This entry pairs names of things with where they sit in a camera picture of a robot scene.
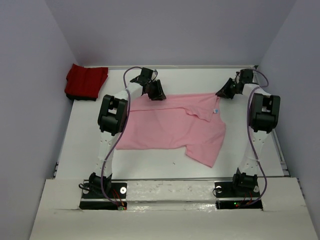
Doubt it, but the pink t shirt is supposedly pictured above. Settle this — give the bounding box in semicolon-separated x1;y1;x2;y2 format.
116;93;226;168

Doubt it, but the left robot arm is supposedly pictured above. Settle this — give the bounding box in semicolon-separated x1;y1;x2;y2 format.
88;66;166;203

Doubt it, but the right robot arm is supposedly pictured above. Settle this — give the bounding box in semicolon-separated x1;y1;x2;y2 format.
212;68;281;199

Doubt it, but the red folded t shirt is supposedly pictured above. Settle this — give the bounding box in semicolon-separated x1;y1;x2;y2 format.
64;64;109;101

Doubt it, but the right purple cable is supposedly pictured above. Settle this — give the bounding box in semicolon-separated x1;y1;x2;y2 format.
246;69;270;208

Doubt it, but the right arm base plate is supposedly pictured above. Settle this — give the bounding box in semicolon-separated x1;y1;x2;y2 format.
212;181;263;210

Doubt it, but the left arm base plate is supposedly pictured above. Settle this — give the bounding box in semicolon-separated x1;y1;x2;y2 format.
78;181;128;211

